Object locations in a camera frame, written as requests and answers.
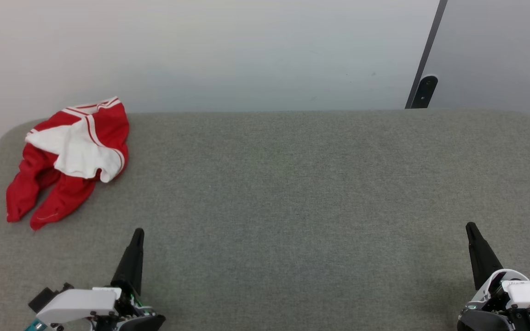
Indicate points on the grey fabric sofa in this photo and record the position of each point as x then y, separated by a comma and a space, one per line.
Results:
292, 220

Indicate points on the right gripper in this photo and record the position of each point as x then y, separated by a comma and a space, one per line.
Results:
483, 319

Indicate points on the red white basketball jersey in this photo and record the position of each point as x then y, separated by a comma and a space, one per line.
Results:
108, 124

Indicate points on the dark grey door frame strip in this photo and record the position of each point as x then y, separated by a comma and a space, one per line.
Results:
430, 41

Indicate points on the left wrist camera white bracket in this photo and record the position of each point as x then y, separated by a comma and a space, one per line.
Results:
78, 303

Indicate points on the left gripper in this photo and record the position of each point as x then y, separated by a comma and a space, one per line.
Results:
141, 322

